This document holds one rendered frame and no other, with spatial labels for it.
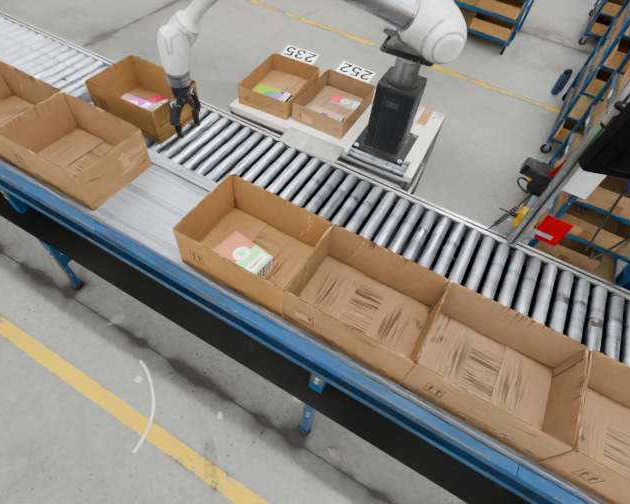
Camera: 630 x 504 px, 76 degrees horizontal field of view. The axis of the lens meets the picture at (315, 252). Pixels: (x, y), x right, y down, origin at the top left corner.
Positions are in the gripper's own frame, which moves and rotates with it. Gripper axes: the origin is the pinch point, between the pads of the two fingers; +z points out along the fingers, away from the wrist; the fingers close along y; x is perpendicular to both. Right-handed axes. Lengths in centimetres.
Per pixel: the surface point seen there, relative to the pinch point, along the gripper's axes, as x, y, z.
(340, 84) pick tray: -34, 82, 7
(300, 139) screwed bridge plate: -39, 33, 10
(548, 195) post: -144, 28, -17
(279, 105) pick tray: -21.1, 41.2, 3.2
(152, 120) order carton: 12.7, -7.7, -1.9
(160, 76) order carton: 34.5, 20.8, -1.0
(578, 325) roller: -175, 3, 11
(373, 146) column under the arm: -71, 48, 9
